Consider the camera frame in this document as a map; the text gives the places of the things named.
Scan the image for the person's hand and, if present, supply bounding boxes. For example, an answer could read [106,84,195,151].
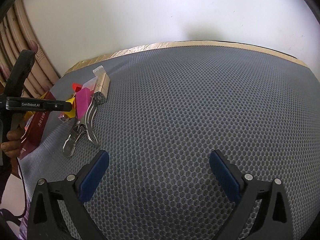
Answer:
[1,127,25,158]

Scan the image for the dark red tin lid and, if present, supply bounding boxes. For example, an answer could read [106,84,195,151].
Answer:
[18,92,57,159]

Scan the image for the pink eraser block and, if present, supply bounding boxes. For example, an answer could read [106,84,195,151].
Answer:
[75,87,92,120]

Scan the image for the silver nail clipper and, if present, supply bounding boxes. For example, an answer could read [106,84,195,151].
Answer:
[62,125,86,157]

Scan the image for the beige table edge trim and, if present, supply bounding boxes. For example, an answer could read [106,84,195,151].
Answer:
[65,41,309,75]

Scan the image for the silver metal tongs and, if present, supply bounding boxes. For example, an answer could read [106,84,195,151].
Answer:
[83,92,106,147]

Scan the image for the grey mesh mat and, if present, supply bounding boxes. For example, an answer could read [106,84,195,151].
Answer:
[20,46,319,239]

